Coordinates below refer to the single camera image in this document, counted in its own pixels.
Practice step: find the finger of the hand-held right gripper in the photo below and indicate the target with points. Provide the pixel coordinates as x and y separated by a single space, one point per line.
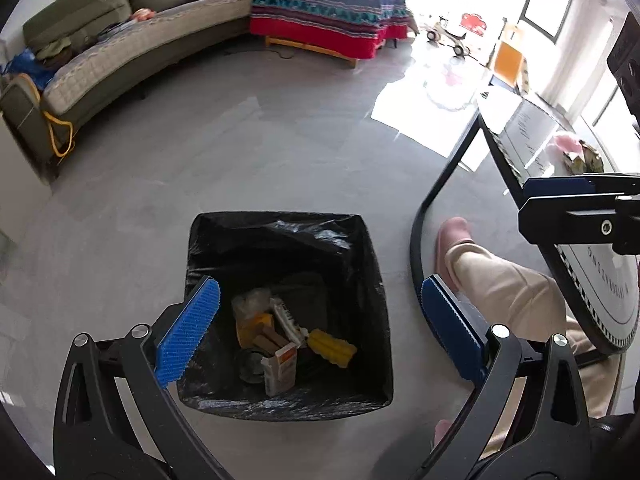
565 220
560 186

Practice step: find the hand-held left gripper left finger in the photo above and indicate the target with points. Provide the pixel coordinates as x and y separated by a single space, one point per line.
187 332

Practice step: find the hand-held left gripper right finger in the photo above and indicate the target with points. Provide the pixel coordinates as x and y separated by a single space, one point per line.
450 325

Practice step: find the patterned wrapper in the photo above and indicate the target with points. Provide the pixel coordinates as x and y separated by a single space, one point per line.
585 160

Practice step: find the pink clear plastic bag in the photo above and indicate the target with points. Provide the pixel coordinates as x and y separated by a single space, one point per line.
567 141

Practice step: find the clear plastic jar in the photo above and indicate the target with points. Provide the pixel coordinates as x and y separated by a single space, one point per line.
250 367

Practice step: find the brown paper package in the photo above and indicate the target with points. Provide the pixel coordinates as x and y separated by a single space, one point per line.
270 342

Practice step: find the bin with black liner bag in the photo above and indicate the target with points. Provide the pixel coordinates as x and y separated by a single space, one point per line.
360 310

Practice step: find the white printed snack packet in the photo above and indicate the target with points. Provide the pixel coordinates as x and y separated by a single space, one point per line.
285 317

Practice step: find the white orange medicine box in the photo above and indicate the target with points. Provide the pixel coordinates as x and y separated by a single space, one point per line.
280 370

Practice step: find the person's beige trouser leg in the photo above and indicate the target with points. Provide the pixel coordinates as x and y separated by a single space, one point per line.
515 290

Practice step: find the pink slipper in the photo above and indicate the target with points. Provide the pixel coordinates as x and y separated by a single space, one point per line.
442 432
452 240

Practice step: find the dark framed window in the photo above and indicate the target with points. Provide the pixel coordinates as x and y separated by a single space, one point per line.
547 5

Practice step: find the yellow toy slide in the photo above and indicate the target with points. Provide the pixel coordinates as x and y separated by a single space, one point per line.
507 62

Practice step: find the white round play mat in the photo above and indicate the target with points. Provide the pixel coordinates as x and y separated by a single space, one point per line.
450 90

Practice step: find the white ride-on toy car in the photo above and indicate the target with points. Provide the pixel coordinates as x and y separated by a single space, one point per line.
452 42

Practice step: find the wooden low table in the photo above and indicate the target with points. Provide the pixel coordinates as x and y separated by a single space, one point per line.
310 49

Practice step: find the dark patterned blanket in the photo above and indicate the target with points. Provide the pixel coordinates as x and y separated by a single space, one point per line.
325 5

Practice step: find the quilted beige sofa cover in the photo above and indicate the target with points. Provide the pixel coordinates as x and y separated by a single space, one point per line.
150 35

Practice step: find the blue bag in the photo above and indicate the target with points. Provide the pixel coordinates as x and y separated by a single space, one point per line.
25 65

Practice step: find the olive cloth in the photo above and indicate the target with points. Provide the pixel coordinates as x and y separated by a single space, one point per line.
52 50

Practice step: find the small pink cloth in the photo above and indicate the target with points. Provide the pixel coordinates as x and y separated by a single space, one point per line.
142 14

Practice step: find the green sofa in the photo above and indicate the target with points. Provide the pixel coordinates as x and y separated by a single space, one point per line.
75 15

